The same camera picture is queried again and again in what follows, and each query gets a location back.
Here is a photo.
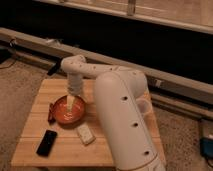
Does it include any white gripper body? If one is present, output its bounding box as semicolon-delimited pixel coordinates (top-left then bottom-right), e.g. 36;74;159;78
67;74;83;96

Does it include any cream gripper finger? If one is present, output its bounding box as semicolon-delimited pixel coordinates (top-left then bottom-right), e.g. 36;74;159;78
67;95;75;112

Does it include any orange ceramic bowl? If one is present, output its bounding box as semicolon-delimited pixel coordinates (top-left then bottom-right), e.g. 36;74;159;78
51;95;86;124

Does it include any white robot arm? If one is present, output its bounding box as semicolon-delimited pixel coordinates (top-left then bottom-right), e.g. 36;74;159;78
61;55;166;171

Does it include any dark red snack bar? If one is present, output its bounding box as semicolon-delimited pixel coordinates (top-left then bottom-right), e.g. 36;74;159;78
48;103;55;124

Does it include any black smartphone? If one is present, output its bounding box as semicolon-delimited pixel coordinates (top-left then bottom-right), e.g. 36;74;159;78
36;130;57;157

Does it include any wooden table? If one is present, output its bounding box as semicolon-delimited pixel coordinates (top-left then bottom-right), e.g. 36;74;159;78
12;78;165;171

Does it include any blue device on floor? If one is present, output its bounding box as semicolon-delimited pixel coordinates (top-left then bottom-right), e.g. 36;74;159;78
200;134;213;159

